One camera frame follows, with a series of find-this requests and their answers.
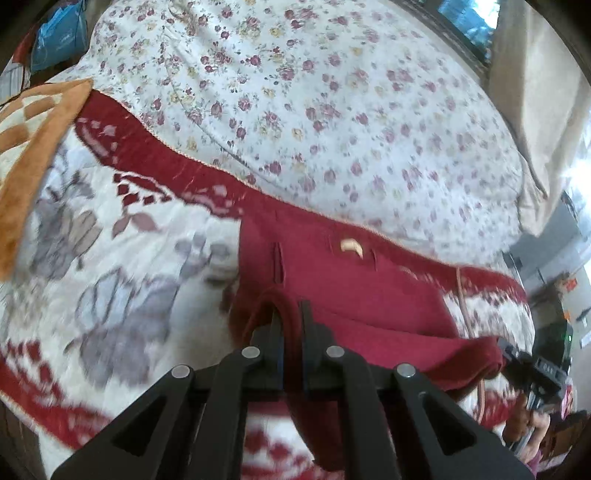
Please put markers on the person's right hand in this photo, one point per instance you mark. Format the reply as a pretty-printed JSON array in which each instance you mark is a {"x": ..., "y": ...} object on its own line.
[{"x": 522, "y": 420}]

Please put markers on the white red floral plush blanket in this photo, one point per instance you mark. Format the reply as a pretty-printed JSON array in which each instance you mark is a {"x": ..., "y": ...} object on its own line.
[{"x": 129, "y": 266}]

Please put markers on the beige curtain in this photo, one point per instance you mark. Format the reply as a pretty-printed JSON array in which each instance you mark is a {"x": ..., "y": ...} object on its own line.
[{"x": 542, "y": 93}]

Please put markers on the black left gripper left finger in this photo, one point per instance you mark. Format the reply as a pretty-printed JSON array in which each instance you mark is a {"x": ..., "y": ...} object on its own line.
[{"x": 191, "y": 423}]

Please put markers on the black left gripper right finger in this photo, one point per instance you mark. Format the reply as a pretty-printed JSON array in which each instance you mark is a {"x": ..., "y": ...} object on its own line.
[{"x": 380, "y": 423}]

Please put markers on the blue plastic bag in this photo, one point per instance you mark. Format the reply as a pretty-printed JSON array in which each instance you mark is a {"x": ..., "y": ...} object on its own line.
[{"x": 61, "y": 37}]

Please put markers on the orange white checkered blanket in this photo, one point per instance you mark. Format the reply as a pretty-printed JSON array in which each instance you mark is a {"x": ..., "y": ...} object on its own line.
[{"x": 32, "y": 126}]

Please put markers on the dark red knit garment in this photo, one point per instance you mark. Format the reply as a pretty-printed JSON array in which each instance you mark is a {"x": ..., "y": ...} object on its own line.
[{"x": 356, "y": 286}]

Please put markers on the white floral bed quilt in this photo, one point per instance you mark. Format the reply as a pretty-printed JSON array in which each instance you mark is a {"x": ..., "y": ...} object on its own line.
[{"x": 344, "y": 107}]

